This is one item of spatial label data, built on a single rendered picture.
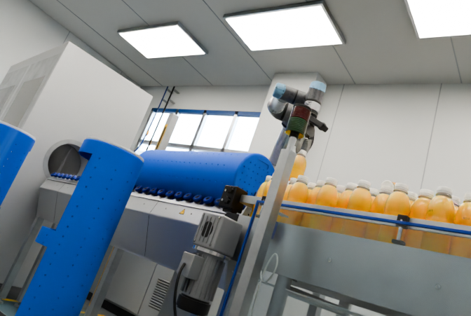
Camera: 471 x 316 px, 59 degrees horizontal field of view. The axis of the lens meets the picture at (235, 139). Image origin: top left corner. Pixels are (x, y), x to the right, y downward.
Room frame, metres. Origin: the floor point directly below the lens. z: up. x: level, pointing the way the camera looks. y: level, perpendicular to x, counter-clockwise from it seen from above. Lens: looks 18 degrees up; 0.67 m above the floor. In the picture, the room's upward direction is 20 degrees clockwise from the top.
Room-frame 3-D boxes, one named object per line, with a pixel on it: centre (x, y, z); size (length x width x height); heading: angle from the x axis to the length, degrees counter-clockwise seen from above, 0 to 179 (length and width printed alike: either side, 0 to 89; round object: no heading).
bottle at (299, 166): (1.70, -0.29, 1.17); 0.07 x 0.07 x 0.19
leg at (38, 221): (3.27, 1.18, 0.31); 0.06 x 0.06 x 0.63; 41
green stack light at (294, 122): (1.25, -0.17, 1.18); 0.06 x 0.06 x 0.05
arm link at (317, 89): (1.72, -0.28, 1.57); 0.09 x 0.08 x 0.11; 0
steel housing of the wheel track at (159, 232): (2.57, 0.49, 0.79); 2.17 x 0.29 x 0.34; 41
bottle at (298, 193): (1.45, -0.28, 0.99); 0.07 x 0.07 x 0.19
